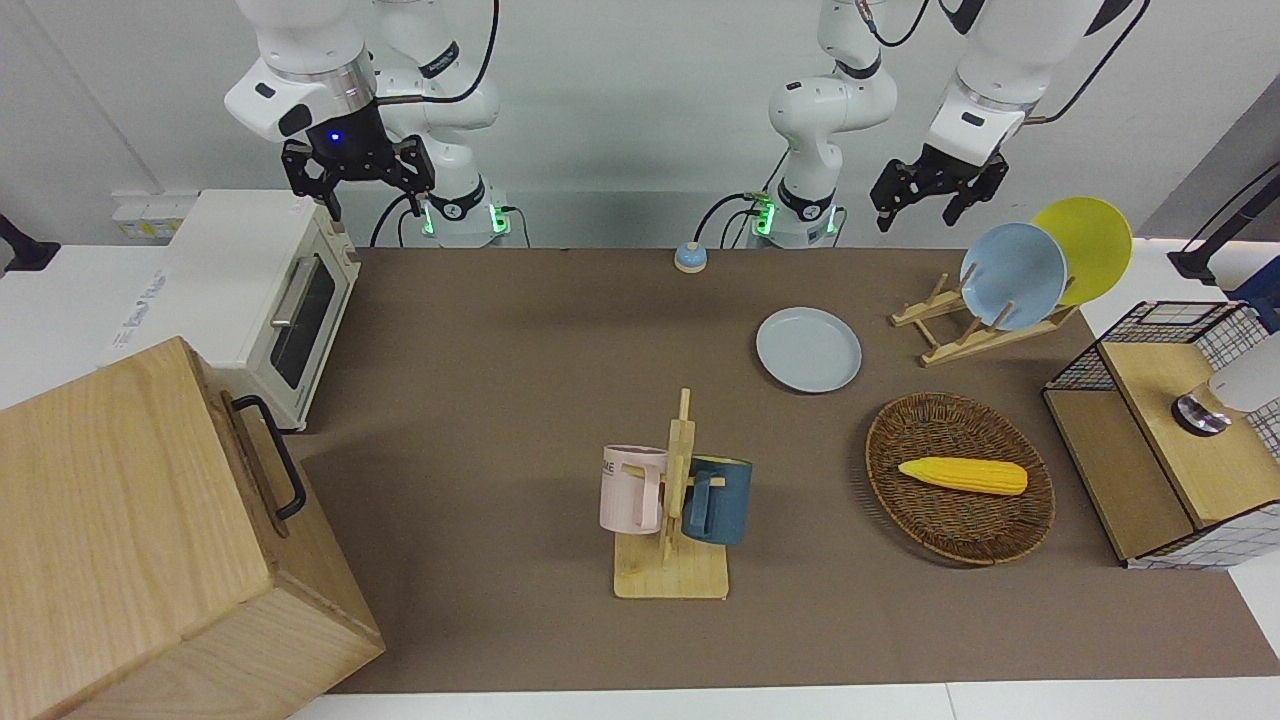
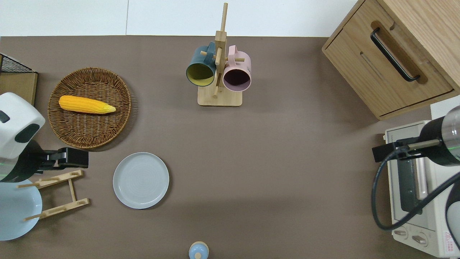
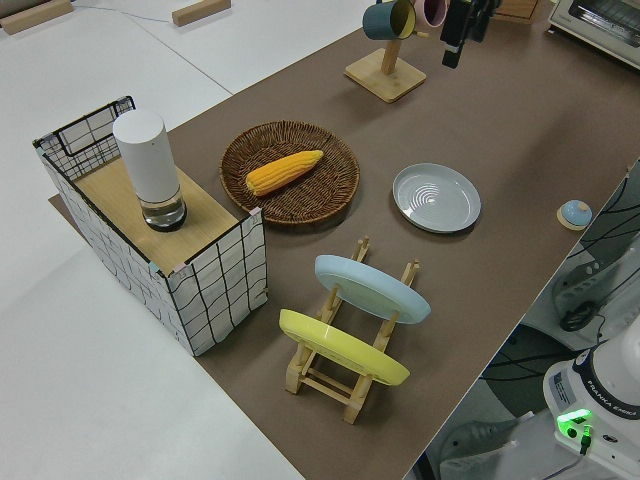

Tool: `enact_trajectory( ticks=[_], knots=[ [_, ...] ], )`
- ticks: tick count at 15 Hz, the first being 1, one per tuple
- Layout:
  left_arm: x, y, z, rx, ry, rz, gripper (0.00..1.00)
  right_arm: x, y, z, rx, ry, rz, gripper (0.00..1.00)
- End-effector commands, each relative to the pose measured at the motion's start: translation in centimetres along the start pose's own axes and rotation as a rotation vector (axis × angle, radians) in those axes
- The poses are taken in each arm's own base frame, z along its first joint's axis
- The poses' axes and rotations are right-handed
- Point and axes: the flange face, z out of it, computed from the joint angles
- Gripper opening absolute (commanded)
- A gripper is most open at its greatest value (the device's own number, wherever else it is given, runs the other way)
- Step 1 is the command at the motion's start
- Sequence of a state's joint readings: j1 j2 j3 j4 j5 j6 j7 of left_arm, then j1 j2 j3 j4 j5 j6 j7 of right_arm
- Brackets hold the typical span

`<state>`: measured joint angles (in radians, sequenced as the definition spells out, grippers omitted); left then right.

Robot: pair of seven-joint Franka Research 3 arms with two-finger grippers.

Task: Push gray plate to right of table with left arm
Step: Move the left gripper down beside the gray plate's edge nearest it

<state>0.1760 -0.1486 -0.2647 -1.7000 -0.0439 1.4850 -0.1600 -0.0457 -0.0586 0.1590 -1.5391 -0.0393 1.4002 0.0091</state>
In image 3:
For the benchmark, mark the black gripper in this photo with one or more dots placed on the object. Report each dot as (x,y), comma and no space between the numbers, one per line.
(475,5)

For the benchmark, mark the gray ceramic plate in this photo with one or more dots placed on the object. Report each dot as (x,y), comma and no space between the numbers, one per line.
(436,220)

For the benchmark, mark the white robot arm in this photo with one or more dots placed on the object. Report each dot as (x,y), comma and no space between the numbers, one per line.
(600,390)

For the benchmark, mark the light blue plate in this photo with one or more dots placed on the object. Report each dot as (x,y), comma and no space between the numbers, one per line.
(370,290)

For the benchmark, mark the yellow plate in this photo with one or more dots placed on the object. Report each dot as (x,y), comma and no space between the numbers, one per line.
(345,350)

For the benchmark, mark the pink mug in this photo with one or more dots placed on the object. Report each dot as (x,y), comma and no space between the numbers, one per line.
(432,12)

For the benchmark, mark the light wooden drawer box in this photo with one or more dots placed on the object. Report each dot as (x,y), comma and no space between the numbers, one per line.
(520,7)

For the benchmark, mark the teal mug yellow inside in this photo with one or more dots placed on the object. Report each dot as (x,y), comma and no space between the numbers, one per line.
(377,22)

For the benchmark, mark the wooden mug tree stand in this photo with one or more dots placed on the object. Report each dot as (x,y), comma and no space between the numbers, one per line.
(387,77)

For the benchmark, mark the brown table mat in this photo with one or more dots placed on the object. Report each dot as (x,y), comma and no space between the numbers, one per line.
(500,125)

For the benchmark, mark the white toaster oven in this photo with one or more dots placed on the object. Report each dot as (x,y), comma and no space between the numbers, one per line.
(590,20)

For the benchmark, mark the yellow corn cob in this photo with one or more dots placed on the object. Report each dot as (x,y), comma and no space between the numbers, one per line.
(282,172)

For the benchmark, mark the round brown wicker basket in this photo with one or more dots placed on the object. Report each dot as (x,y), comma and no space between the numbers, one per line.
(300,212)

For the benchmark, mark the short wooden block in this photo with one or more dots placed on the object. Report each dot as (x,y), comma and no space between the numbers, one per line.
(200,12)

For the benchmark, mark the light wooden lid board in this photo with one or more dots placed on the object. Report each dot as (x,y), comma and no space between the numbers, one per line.
(205,220)

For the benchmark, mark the white grid-pattern box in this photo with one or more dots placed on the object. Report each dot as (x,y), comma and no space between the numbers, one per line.
(220,295)

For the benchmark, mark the wooden dish rack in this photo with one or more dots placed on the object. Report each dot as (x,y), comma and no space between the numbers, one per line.
(325,387)

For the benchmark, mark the long wooden block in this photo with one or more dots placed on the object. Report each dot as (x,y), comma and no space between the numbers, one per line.
(35,15)

